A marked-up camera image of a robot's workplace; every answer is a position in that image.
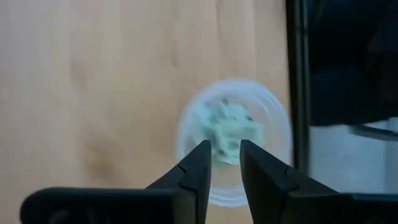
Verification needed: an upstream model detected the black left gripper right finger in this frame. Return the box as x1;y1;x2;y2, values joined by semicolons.
239;139;398;224

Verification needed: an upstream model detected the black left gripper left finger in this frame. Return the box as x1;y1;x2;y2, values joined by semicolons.
19;139;213;224

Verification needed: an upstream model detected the green printed sugar packet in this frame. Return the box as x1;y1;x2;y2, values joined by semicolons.
217;105;265;147
211;133;242;166
194;102;237;141

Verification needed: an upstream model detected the clear plastic bowl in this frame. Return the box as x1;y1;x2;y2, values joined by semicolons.
175;78;294;208

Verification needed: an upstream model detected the black aluminium table frame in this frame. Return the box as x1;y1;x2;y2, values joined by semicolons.
285;0;312;175

